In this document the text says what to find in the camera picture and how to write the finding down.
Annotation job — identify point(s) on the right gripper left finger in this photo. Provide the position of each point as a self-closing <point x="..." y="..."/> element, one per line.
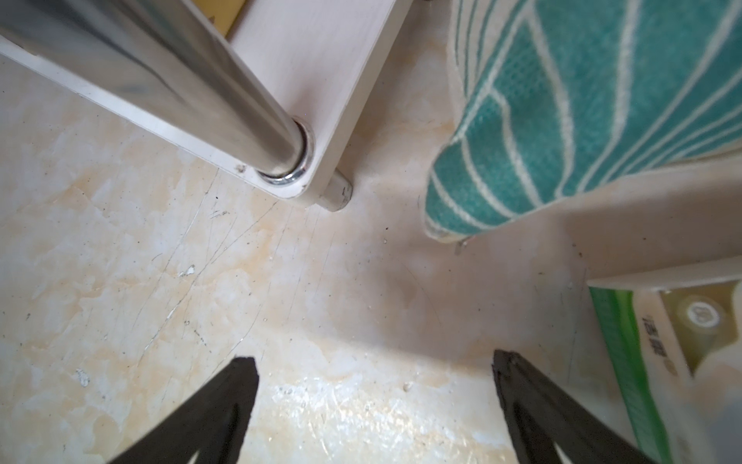
<point x="209" y="427"/>

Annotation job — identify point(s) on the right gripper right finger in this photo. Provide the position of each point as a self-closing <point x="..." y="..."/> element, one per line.
<point x="544" y="423"/>

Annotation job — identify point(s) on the white tissue pack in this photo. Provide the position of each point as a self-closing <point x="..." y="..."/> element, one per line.
<point x="674" y="339"/>

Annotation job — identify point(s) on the gold tissue pack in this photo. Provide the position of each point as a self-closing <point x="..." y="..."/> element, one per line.
<point x="223" y="14"/>

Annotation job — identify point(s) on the white two-tier shelf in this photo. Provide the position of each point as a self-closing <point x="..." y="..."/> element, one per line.
<point x="273" y="103"/>

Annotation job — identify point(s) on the green gold patterned cushion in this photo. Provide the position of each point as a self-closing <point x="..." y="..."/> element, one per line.
<point x="558" y="98"/>

